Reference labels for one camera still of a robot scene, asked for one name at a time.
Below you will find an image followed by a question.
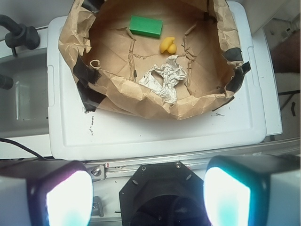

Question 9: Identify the green rectangular block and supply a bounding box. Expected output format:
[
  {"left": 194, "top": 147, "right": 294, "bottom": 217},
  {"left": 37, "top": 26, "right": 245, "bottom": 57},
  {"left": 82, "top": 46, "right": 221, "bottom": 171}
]
[{"left": 129, "top": 15, "right": 163, "bottom": 38}]

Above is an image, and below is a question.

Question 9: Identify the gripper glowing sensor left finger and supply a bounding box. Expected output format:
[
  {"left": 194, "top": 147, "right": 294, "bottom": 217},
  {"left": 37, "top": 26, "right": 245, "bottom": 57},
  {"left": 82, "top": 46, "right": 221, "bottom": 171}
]
[{"left": 0, "top": 160, "right": 93, "bottom": 226}]

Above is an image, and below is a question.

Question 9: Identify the clear plastic bin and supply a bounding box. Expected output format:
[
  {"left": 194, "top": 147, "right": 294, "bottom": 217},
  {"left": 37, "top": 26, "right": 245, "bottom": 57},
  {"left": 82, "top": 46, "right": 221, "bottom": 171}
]
[{"left": 0, "top": 53, "right": 49, "bottom": 138}]

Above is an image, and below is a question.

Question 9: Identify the brown paper bag tray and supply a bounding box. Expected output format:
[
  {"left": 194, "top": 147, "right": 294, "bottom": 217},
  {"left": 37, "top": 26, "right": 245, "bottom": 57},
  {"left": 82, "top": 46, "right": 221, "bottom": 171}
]
[{"left": 58, "top": 0, "right": 251, "bottom": 120}]

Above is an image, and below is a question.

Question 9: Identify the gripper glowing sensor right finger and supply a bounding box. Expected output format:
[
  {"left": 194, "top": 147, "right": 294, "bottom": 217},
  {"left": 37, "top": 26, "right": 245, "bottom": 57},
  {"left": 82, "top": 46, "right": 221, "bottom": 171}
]
[{"left": 203, "top": 154, "right": 301, "bottom": 226}]

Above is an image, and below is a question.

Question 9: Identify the crumpled white paper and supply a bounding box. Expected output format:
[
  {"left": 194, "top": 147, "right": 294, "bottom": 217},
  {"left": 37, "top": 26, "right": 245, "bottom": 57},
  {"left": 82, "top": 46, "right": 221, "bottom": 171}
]
[{"left": 138, "top": 55, "right": 187, "bottom": 104}]

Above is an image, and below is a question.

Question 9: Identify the black cable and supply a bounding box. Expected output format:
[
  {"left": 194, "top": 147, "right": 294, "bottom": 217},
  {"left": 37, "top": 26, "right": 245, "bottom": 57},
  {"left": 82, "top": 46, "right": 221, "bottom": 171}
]
[{"left": 0, "top": 138, "right": 45, "bottom": 159}]

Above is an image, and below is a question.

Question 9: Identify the white plastic lid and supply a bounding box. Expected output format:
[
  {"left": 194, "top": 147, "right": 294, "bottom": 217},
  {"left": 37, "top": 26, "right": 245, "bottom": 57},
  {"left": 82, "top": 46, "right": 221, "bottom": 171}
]
[{"left": 47, "top": 1, "right": 267, "bottom": 161}]

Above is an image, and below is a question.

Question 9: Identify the yellow rubber duck toy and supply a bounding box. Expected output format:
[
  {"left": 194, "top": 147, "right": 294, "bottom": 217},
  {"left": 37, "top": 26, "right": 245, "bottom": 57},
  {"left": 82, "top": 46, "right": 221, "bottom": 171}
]
[{"left": 159, "top": 36, "right": 177, "bottom": 54}]

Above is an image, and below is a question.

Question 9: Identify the aluminium extrusion rail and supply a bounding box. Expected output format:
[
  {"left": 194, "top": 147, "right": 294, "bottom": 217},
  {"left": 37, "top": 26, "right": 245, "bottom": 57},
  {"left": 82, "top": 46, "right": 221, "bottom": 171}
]
[{"left": 83, "top": 137, "right": 301, "bottom": 181}]

